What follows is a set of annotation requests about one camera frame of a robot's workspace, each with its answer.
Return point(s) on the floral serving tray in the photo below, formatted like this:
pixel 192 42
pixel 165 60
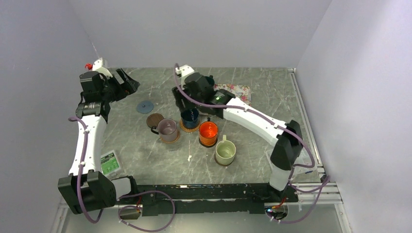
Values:
pixel 240 91

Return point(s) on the dark green mug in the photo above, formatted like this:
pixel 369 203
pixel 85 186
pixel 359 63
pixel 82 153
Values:
pixel 211 80

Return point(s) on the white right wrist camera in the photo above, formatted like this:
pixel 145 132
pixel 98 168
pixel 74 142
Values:
pixel 183 72

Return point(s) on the green label tag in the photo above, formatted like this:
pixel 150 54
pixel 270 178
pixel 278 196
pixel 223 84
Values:
pixel 110 164

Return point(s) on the orange mug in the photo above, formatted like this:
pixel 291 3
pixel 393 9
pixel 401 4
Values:
pixel 208 132

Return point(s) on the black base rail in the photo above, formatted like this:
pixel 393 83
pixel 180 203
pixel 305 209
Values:
pixel 206 198

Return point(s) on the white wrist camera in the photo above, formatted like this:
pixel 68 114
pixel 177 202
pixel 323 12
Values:
pixel 183 72
pixel 100 65

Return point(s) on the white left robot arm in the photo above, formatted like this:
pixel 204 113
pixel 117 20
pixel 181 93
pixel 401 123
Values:
pixel 86 188

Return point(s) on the orange black round coaster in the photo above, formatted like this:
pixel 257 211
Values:
pixel 208 146

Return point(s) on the pale green mug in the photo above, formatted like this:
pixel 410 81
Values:
pixel 225 151

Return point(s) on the dark wooden coaster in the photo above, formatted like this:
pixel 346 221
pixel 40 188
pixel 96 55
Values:
pixel 223 164
pixel 154 119

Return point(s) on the woven rattan coaster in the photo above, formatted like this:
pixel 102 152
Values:
pixel 187 129
pixel 169 142

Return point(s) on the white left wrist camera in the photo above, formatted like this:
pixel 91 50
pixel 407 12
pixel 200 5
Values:
pixel 100 65

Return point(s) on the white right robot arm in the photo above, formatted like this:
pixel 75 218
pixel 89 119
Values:
pixel 285 137

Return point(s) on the mauve grey mug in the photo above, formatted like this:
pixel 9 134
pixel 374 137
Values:
pixel 166 129

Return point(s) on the blue round coaster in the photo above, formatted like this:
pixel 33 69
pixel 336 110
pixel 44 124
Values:
pixel 145 107

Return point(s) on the navy blue mug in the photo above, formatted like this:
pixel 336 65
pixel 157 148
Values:
pixel 190 118

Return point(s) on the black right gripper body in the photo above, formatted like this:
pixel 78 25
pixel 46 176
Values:
pixel 197 98

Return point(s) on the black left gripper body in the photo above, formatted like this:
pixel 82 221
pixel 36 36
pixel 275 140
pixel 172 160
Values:
pixel 111 91

